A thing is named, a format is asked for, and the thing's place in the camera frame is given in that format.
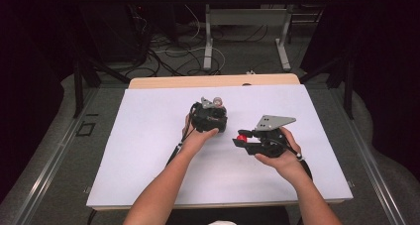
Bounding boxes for white board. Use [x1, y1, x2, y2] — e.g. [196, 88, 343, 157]
[85, 83, 355, 210]

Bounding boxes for desk with white legs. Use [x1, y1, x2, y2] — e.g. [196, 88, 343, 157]
[183, 0, 335, 72]

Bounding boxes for dark cola bottle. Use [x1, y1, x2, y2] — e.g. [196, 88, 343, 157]
[202, 96, 230, 134]

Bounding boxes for white floor cable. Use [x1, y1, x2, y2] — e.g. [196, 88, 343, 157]
[155, 5, 227, 74]

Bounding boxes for black metal stand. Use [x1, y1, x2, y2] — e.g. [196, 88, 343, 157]
[298, 51, 356, 121]
[72, 55, 132, 119]

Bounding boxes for right hand-held gripper cable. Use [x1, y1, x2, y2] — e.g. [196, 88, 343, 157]
[278, 137, 314, 182]

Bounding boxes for person's left hand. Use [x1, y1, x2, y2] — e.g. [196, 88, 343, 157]
[179, 113, 220, 158]

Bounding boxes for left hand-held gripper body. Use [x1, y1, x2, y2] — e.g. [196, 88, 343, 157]
[190, 96, 216, 133]

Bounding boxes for person's dark clothing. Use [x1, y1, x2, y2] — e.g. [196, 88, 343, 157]
[164, 206, 292, 225]

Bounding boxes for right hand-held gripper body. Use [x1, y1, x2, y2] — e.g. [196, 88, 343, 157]
[254, 114, 297, 159]

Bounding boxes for hand-held gripper cable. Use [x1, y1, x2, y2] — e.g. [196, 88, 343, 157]
[165, 102, 198, 168]
[278, 137, 314, 182]

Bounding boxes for bundle of black floor cables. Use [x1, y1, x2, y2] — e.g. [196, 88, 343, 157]
[127, 3, 229, 78]

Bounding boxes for wooden table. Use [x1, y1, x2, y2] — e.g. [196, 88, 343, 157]
[86, 73, 346, 212]

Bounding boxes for aluminium floor rail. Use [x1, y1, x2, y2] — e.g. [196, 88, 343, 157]
[328, 85, 408, 225]
[13, 85, 100, 225]

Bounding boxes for person's right hand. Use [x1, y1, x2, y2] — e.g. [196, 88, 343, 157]
[255, 126, 310, 187]

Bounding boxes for left hand-held gripper cable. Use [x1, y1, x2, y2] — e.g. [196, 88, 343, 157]
[165, 102, 198, 168]

